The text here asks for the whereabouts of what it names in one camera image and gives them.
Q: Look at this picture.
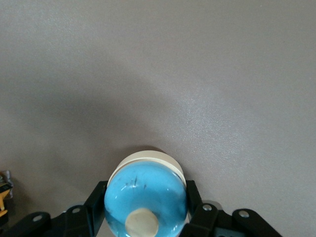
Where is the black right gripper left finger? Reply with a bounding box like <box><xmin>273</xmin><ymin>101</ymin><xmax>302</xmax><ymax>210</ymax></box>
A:
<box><xmin>83</xmin><ymin>181</ymin><xmax>109</xmax><ymax>237</ymax></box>

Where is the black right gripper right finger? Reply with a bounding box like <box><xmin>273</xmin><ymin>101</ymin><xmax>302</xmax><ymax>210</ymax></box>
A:
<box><xmin>185</xmin><ymin>180</ymin><xmax>203</xmax><ymax>224</ymax></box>

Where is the light blue call bell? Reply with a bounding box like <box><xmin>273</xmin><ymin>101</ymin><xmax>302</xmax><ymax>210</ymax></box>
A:
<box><xmin>103</xmin><ymin>147</ymin><xmax>190</xmax><ymax>237</ymax></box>

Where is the orange yellow emergency stop switch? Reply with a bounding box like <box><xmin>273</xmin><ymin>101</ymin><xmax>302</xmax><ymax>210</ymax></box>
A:
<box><xmin>0</xmin><ymin>169</ymin><xmax>13</xmax><ymax>218</ymax></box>

